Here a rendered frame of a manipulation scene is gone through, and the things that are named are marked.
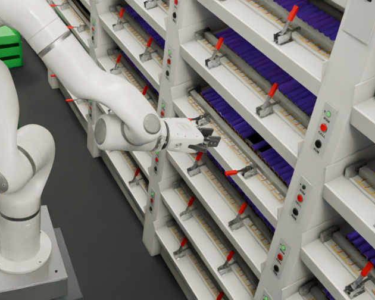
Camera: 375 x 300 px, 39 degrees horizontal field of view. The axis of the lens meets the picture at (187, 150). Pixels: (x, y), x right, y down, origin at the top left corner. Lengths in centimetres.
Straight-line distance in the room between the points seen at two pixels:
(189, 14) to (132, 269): 106
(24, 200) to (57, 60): 49
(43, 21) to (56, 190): 141
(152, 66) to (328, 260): 98
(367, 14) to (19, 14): 71
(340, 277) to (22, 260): 93
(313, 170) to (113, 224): 131
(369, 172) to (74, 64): 68
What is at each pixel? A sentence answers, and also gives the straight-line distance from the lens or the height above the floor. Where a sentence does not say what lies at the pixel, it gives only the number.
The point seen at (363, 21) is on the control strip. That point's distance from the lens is 107.
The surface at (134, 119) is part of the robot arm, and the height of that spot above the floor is 102.
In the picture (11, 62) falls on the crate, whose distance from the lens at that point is 349.
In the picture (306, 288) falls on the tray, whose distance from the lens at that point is 148.
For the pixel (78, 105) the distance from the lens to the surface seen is 284.
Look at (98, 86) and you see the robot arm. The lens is 120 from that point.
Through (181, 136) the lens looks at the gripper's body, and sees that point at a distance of 131.
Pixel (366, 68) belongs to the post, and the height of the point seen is 124.
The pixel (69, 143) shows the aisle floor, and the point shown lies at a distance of 282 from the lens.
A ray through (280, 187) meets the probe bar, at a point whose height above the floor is 79.
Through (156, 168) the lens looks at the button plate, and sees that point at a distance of 199.
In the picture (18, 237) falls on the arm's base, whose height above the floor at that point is 50.
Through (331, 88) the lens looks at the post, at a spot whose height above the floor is 116.
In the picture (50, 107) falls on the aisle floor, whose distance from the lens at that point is 311.
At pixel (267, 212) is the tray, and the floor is 74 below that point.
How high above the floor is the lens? 166
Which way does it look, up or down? 36 degrees down
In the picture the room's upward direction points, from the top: 9 degrees clockwise
